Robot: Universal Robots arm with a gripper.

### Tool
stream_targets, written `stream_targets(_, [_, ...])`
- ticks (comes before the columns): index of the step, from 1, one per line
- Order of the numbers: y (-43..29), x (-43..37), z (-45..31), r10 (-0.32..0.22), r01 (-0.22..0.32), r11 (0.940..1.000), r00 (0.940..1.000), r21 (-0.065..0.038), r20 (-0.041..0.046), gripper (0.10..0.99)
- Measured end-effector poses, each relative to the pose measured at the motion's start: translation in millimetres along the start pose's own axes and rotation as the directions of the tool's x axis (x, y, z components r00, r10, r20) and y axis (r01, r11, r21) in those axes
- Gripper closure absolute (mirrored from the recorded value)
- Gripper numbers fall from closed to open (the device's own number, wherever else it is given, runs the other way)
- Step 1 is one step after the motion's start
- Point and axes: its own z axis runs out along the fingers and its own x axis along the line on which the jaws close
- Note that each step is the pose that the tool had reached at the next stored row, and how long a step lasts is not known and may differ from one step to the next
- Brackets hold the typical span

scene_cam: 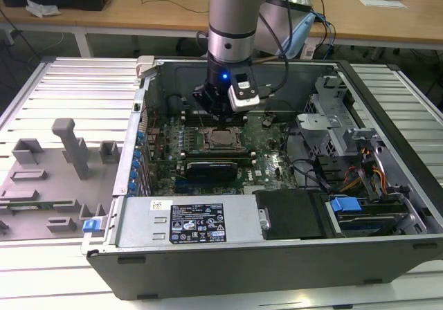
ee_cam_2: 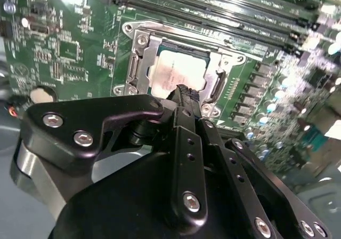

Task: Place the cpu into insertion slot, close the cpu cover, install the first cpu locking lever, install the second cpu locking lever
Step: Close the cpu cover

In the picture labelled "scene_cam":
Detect metal socket cover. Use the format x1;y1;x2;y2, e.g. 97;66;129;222
204;127;244;152

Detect CPU socket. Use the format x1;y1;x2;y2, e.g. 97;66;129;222
204;127;244;152

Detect black round cylinder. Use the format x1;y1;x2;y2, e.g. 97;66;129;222
167;95;183;118

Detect black graphics card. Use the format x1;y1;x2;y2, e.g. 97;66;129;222
186;161;239;188

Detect green motherboard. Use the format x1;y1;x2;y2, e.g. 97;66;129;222
145;111;299;197

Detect pale blue teach pendant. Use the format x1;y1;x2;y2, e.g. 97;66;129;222
284;10;316;59

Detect silver drive cage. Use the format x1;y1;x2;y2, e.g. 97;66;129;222
296;76;381;159

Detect wooden desk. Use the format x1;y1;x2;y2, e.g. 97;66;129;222
0;0;443;58

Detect black optical drive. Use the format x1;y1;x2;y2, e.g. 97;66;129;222
252;188;333;241

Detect silver power supply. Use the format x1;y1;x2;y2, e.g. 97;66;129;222
116;195;266;247

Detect hard disk in blue carrier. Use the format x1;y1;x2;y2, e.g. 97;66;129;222
328;195;411;237

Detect black open PC case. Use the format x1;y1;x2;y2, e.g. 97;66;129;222
81;55;443;300

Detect blue case latch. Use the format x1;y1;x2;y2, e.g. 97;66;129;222
82;218;109;234

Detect white paper sheet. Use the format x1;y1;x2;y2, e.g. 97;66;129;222
358;0;408;10

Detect white crumpled paper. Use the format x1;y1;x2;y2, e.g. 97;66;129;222
26;0;62;19

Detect grey parts rack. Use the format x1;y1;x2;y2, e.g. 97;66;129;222
0;118;124;241

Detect green RAM stick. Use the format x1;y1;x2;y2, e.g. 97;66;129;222
0;202;56;211

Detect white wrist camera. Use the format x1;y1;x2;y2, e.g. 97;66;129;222
228;73;261;112

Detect grey case handle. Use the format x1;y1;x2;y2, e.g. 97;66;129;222
136;55;159;80

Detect black camera cable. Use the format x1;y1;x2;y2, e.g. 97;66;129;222
257;0;290;100

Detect black wire bundle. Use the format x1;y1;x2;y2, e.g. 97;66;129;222
283;126;334;194

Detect blue cable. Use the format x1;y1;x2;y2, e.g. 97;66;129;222
313;10;337;59

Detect orange and yellow wires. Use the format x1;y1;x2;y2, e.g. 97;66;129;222
341;147;387;194

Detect silver disk bay frame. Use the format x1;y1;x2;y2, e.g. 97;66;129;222
342;126;432;237

